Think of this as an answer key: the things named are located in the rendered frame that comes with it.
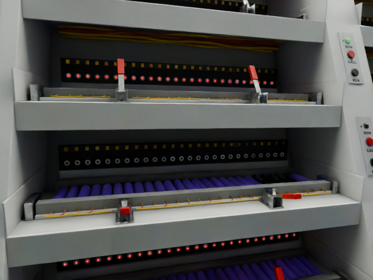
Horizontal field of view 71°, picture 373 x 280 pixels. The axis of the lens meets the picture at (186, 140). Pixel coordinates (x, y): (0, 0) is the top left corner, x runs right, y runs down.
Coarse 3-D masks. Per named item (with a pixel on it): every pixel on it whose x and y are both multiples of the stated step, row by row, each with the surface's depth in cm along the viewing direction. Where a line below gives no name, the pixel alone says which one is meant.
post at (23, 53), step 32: (0, 32) 42; (32, 32) 49; (0, 64) 40; (32, 64) 49; (0, 96) 40; (0, 128) 39; (0, 160) 38; (32, 160) 48; (0, 192) 37; (0, 224) 36; (0, 256) 35
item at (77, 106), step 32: (64, 64) 58; (96, 64) 60; (128, 64) 62; (160, 64) 63; (192, 64) 66; (32, 96) 45; (64, 96) 47; (96, 96) 50; (128, 96) 51; (160, 96) 53; (192, 96) 54; (224, 96) 56; (256, 96) 51; (288, 96) 60; (320, 96) 59; (32, 128) 41; (64, 128) 42; (96, 128) 43; (128, 128) 45; (160, 128) 46; (192, 128) 48
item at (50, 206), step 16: (160, 192) 48; (176, 192) 48; (192, 192) 48; (208, 192) 49; (224, 192) 49; (240, 192) 50; (256, 192) 51; (288, 192) 52; (304, 192) 54; (48, 208) 42; (64, 208) 43; (80, 208) 43; (96, 208) 44; (144, 208) 44
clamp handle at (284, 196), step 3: (273, 189) 48; (273, 192) 48; (273, 195) 48; (276, 195) 47; (279, 195) 46; (282, 195) 45; (285, 195) 44; (288, 195) 43; (291, 195) 42; (294, 195) 42; (297, 195) 42; (300, 195) 42; (285, 198) 44; (288, 198) 43; (291, 198) 42; (294, 198) 42; (297, 198) 41; (300, 198) 42
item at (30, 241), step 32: (32, 192) 47; (352, 192) 52; (32, 224) 40; (64, 224) 40; (96, 224) 40; (128, 224) 40; (160, 224) 41; (192, 224) 43; (224, 224) 44; (256, 224) 46; (288, 224) 47; (320, 224) 49; (352, 224) 51; (32, 256) 37; (64, 256) 38; (96, 256) 39
